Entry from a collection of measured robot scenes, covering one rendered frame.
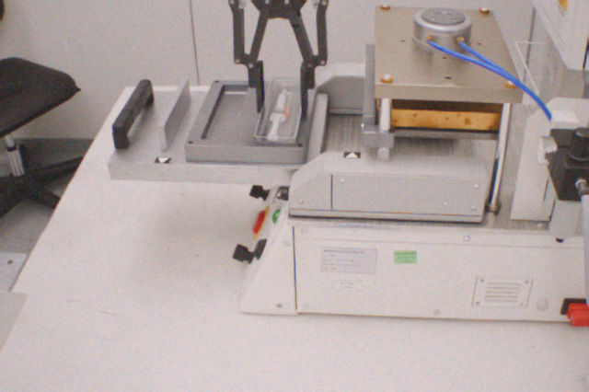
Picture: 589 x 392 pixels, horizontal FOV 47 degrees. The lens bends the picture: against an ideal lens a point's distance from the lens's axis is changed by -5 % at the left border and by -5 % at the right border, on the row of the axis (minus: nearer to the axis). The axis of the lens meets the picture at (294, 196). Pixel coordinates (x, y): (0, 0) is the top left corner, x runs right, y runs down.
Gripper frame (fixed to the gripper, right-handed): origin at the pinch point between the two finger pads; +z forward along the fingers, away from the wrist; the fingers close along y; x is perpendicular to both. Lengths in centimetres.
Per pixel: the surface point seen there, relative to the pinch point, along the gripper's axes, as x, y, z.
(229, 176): 11.0, 6.1, 7.7
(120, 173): 10.9, 21.9, 7.9
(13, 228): -92, 112, 104
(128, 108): 2.4, 22.4, 2.2
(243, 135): 7.1, 4.6, 3.6
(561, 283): 17.0, -40.1, 19.2
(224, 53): -141, 39, 58
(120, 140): 7.4, 22.5, 4.6
